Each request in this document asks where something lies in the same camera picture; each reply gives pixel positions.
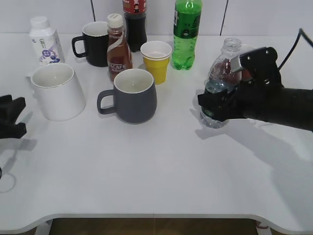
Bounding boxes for red table leg fitting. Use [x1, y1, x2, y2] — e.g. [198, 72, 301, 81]
[255, 220, 269, 229]

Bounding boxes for white blueberry yogurt bottle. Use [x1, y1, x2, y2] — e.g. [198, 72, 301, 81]
[29, 16, 65, 66]

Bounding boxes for black ceramic mug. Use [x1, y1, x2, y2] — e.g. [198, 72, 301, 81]
[71, 22, 109, 67]

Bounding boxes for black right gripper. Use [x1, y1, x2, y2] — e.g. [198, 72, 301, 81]
[197, 47, 313, 131]

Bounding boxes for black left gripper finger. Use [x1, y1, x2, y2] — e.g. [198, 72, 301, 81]
[0, 94, 26, 124]
[0, 121, 26, 139]

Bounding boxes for clear water bottle green label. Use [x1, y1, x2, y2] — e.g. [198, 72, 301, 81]
[199, 37, 243, 129]

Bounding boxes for dark cola bottle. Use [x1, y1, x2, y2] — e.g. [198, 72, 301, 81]
[123, 0, 147, 52]

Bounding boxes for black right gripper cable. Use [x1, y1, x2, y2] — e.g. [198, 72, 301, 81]
[277, 27, 313, 71]

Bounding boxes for white ceramic mug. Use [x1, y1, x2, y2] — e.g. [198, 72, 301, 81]
[29, 63, 86, 121]

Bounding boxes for yellow paper cup stack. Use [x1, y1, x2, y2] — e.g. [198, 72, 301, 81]
[140, 41, 172, 85]

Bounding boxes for grey ceramic mug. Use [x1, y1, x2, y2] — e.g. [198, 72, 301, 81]
[97, 69, 157, 124]

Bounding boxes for brown Nescafe coffee bottle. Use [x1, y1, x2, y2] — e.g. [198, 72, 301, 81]
[107, 13, 133, 82]

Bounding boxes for green soda bottle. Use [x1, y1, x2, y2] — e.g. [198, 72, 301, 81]
[172, 0, 202, 70]

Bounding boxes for red ceramic mug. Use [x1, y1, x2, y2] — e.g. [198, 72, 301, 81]
[215, 59, 251, 85]

